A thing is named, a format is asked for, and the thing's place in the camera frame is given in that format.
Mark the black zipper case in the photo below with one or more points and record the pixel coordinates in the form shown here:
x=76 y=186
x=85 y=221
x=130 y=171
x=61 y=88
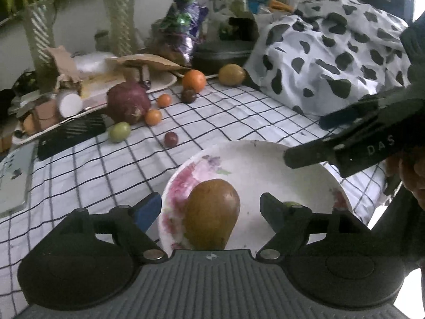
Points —
x=222 y=55

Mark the person's right hand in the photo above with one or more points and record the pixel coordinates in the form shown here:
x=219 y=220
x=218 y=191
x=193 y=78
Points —
x=413 y=172

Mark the yellow box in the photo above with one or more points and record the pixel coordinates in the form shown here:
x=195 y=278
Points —
x=99 y=84

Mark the bamboo in ribbed glass vase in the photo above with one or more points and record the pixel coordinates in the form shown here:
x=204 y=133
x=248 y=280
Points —
x=118 y=20
x=41 y=40

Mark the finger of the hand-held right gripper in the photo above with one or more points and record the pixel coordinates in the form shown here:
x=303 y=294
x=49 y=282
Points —
x=345 y=114
x=307 y=156

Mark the red plum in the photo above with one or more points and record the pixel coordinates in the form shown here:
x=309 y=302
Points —
x=171 y=139

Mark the white cylinder container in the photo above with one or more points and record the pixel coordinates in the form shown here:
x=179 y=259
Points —
x=68 y=103

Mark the white floral plate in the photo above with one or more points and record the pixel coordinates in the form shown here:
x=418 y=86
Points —
x=265 y=172

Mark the cow print cloth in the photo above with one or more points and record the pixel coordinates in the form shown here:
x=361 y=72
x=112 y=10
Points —
x=332 y=56

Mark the white tray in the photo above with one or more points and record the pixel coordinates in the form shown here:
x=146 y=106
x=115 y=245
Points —
x=162 y=81

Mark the small brown cardboard box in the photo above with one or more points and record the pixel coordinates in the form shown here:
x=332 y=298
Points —
x=44 y=114

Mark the dark purple plum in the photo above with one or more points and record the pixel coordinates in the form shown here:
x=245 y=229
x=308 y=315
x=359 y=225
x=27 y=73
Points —
x=188 y=95

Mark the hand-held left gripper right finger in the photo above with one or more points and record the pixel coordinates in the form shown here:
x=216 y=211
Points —
x=270 y=211

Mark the torn brown paper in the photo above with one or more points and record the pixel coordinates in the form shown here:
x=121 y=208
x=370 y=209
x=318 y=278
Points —
x=63 y=63

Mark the brown pear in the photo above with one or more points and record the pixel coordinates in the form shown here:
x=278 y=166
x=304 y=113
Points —
x=212 y=212

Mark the purple snack bag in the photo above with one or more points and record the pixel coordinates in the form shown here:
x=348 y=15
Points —
x=184 y=30

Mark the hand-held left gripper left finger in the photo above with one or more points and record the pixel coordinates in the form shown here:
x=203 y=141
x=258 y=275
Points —
x=150 y=210

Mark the checked tablecloth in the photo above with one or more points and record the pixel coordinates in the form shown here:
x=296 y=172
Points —
x=99 y=179

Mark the brown paper envelope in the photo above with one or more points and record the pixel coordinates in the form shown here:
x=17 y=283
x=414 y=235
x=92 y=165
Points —
x=146 y=61

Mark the white plastic bag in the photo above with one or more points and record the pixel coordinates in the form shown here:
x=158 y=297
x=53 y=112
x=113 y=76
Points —
x=91 y=61

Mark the large orange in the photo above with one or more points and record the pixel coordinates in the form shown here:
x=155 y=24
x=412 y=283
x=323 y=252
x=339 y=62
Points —
x=194 y=80

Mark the red onion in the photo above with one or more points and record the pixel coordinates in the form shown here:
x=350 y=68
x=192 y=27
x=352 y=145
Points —
x=128 y=103

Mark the grey metal plate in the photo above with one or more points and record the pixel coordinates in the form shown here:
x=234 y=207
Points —
x=15 y=176

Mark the green round fruit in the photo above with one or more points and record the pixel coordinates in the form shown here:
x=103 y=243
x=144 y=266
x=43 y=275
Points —
x=119 y=132

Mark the black flat device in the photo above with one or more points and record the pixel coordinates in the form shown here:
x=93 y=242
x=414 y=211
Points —
x=71 y=134

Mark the yellowish round fruit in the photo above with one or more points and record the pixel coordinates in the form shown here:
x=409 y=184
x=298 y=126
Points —
x=231 y=74

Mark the small orange tangerine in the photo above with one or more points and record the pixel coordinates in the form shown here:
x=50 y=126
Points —
x=153 y=117
x=164 y=100

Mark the yellow orange food item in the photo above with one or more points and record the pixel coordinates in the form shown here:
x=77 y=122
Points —
x=279 y=5

